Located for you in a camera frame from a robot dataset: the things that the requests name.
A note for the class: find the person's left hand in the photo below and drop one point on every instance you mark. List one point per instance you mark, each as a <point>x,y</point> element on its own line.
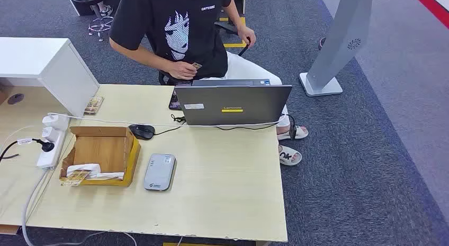
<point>247,36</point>

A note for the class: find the person's right hand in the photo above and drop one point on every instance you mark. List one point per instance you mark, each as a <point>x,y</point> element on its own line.
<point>182,71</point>

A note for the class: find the person's right forearm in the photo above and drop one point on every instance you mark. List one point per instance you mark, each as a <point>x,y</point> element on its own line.
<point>140,57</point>

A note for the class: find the person's left forearm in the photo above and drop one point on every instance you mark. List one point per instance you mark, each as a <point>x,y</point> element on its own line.
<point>234,16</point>

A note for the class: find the person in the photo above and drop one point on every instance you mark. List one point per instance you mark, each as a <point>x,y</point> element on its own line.
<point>196,34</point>

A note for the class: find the grey card reader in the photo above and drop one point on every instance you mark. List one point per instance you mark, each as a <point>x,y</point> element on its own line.
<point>159,172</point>

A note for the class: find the yellow floor tape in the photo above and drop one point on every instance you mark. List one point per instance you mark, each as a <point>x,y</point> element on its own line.
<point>234,45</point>

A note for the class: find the grey laptop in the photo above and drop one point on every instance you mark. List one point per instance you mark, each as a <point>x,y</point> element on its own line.
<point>231,104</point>

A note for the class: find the black computer mouse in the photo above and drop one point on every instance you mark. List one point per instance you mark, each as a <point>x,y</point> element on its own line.
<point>141,132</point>

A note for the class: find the grey kiosk stand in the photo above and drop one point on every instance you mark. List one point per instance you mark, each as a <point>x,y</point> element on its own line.
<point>336,41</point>

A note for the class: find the chrome stool base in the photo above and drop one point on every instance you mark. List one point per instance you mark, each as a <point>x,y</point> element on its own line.
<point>100,25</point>

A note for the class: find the white sandal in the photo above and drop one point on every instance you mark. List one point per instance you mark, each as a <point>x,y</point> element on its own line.
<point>289,155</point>
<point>301,133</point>

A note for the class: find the open cardboard box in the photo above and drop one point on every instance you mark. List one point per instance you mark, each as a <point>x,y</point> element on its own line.
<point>100,151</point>

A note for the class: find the white paper sheet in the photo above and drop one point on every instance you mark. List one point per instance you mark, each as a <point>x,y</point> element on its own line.
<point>91,169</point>

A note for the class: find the large white charger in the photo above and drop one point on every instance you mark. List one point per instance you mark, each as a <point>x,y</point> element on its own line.
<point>56,121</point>

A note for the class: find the small white charger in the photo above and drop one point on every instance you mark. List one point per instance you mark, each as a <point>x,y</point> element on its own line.
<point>50,134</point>

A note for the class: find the white cabinet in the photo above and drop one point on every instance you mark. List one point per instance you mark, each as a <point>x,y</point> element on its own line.
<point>31,58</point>

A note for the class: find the white power strip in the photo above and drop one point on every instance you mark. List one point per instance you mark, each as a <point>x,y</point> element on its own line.
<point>49,158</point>

